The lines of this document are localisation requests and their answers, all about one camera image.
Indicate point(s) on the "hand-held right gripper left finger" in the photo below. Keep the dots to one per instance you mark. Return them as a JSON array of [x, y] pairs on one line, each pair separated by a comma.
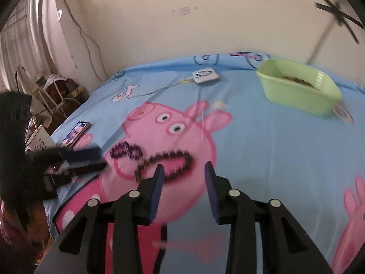
[[158, 188]]

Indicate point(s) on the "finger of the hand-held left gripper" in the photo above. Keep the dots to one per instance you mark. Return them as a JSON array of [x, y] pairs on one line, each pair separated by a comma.
[[82, 154], [88, 167]]

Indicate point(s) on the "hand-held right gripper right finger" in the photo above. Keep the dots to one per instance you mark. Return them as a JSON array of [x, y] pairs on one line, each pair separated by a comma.
[[211, 188]]

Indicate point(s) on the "green plastic basin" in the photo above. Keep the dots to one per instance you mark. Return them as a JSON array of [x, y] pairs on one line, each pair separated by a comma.
[[296, 97]]

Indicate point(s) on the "person's left forearm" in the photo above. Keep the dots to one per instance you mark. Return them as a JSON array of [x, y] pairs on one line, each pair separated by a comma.
[[20, 228]]

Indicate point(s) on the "smartphone with brown case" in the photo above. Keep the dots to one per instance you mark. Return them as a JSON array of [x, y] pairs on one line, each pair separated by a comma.
[[76, 132]]

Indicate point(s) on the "white paper bag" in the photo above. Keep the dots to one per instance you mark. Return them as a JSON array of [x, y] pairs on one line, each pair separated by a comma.
[[40, 137]]

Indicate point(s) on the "brown bag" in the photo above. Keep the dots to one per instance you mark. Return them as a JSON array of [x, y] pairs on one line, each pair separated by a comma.
[[67, 91]]

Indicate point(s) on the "cartoon pig printed bedsheet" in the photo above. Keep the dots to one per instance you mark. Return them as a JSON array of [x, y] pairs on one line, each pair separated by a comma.
[[271, 154]]

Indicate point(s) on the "white tote bag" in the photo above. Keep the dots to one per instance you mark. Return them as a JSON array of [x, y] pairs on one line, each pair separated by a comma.
[[31, 91]]

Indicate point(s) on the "white power bank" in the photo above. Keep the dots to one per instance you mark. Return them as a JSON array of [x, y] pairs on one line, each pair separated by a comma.
[[206, 76]]

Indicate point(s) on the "white curtain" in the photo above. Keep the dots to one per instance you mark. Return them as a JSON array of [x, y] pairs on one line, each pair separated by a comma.
[[25, 34]]

